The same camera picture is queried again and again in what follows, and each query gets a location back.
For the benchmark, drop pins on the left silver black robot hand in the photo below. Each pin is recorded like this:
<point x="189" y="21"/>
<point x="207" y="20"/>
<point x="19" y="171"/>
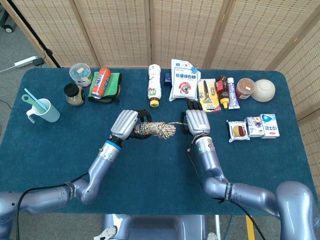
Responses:
<point x="123" y="123"/>

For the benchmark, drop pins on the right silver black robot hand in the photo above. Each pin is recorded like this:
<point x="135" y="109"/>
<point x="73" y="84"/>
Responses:
<point x="198" y="122"/>

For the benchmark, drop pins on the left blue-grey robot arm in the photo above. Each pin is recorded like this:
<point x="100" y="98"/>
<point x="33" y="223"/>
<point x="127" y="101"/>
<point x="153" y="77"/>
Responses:
<point x="100" y="165"/>

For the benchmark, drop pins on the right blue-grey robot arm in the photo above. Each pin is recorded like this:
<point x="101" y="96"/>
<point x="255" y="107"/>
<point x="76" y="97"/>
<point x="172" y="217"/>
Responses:
<point x="210" y="160"/>

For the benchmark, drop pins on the pale blue cup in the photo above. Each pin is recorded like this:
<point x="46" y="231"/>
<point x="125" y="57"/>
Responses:
<point x="50" y="112"/>

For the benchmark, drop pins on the razor on yellow card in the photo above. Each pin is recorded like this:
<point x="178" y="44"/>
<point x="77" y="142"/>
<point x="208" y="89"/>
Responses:
<point x="210" y="92"/>

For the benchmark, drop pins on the brown honey bottle yellow cap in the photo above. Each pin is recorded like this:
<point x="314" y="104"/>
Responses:
<point x="222" y="92"/>

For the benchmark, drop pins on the white snack packet pie picture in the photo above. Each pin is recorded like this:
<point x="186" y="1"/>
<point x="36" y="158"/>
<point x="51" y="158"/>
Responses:
<point x="237" y="131"/>

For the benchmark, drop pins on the white sugar bag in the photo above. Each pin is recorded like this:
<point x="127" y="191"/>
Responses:
<point x="183" y="85"/>

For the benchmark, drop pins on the green cloth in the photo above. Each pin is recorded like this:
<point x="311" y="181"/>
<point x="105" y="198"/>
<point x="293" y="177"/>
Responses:
<point x="113" y="82"/>

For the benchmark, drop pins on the purple white tube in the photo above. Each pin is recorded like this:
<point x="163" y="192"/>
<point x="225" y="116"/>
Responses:
<point x="233" y="95"/>

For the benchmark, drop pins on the orange soda can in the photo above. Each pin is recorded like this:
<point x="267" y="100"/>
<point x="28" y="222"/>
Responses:
<point x="101" y="82"/>

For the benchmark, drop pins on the white bottle yellow cap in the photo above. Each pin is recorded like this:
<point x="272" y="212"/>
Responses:
<point x="153" y="82"/>

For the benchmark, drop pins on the small dark blue box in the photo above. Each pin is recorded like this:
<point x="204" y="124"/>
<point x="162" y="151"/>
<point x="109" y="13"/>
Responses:
<point x="168" y="80"/>

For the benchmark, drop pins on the blue table cover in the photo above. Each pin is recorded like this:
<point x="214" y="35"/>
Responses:
<point x="160" y="162"/>

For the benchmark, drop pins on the glass jar black lid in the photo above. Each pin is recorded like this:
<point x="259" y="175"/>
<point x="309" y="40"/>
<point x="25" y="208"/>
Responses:
<point x="73" y="98"/>

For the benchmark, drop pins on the purple white drink carton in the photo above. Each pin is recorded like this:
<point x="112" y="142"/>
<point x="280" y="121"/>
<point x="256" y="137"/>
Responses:
<point x="255" y="126"/>

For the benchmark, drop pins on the clear tub orange snack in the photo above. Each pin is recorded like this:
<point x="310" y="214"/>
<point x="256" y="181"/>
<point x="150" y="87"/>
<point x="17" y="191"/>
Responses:
<point x="245" y="86"/>

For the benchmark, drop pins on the clear plastic tub with items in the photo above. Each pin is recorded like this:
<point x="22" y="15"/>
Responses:
<point x="80" y="73"/>

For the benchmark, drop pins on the blue white drink carton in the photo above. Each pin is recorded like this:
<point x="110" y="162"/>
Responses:
<point x="270" y="127"/>

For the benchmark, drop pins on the cream bowl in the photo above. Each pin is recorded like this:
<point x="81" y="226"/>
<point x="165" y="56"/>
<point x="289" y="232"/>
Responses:
<point x="263" y="90"/>

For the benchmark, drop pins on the bamboo folding screen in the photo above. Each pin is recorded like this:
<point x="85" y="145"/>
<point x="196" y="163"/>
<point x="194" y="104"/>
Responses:
<point x="120" y="30"/>

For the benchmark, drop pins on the light blue toothbrush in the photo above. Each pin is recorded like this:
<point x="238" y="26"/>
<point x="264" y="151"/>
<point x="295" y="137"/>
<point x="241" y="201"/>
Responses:
<point x="32" y="96"/>

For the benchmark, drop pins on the pale green tongue scraper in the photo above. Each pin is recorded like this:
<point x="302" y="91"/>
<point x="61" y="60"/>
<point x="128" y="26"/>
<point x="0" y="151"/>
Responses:
<point x="26" y="98"/>

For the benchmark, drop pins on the white table leg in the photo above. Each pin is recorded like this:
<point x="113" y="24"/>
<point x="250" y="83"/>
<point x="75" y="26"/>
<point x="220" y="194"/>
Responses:
<point x="218" y="225"/>

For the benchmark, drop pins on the black power adapter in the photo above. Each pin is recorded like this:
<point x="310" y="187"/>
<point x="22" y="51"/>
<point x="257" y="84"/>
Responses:
<point x="38" y="62"/>

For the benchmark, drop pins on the blue-grey robot torso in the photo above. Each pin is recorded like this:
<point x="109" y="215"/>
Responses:
<point x="155" y="227"/>

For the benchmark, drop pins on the white power strip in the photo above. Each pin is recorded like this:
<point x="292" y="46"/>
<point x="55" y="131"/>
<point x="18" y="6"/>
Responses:
<point x="25" y="61"/>

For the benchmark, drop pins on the black stand pole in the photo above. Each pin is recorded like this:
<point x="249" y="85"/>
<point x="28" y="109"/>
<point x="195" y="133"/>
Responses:
<point x="30" y="27"/>

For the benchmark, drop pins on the black chair caster base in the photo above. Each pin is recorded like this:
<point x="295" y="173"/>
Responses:
<point x="8" y="30"/>

